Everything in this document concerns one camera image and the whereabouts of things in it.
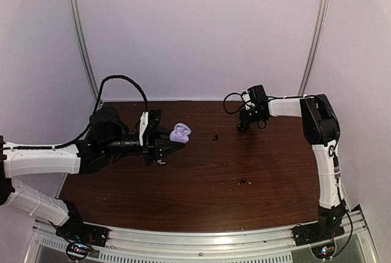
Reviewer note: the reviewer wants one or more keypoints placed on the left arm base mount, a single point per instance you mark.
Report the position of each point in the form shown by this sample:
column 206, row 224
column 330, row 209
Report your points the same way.
column 75, row 229

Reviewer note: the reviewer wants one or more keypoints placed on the aluminium corner post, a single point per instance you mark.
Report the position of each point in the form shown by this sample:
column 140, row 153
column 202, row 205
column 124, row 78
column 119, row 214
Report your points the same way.
column 315, row 44
column 82, row 47

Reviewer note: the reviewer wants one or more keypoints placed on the left controller circuit board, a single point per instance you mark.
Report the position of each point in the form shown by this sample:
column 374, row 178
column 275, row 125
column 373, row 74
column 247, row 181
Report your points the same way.
column 77, row 251

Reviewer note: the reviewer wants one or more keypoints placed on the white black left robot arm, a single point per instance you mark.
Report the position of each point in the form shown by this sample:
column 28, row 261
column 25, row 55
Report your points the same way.
column 107, row 138

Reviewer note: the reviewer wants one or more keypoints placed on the right controller circuit board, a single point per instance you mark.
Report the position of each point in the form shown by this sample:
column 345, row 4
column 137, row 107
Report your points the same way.
column 323, row 252

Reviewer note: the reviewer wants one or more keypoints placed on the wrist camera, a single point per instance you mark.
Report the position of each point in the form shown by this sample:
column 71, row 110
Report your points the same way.
column 149, row 122
column 254, row 95

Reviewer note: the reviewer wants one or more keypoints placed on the right aluminium corner post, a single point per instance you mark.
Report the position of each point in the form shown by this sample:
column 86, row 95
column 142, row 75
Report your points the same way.
column 315, row 44

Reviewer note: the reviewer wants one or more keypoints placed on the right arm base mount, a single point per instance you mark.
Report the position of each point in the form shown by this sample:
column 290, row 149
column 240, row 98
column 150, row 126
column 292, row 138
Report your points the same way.
column 317, row 232

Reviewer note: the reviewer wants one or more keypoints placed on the controller circuit board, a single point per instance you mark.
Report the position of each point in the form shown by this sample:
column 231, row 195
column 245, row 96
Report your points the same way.
column 77, row 251
column 323, row 252

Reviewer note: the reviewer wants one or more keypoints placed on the black earbud front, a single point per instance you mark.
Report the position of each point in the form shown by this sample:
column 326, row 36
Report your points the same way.
column 242, row 181

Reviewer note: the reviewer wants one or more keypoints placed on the aluminium front rail frame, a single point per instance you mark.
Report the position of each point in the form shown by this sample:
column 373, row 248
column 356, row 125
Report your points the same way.
column 261, row 245

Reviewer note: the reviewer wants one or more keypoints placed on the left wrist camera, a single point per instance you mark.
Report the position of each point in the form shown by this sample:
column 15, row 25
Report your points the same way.
column 149, row 122

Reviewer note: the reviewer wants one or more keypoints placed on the lilac earbud charging case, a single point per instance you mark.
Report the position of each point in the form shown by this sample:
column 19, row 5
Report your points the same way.
column 180, row 133

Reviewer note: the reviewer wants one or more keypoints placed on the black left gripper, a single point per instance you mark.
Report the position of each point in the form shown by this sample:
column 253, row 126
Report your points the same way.
column 153, row 144

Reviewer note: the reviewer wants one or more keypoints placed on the black earbud charging case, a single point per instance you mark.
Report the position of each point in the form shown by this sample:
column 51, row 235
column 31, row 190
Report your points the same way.
column 243, row 127

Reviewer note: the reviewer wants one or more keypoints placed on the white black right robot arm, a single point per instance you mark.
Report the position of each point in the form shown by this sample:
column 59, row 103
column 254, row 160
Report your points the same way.
column 321, row 130

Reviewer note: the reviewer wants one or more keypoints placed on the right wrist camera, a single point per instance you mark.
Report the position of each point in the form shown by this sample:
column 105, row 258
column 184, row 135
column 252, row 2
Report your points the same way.
column 254, row 95

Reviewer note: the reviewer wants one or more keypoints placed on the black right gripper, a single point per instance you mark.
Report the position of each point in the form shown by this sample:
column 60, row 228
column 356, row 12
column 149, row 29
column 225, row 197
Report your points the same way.
column 245, row 118

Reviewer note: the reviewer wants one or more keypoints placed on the left aluminium corner post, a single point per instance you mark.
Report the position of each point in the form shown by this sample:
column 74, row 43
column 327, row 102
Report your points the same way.
column 82, row 47

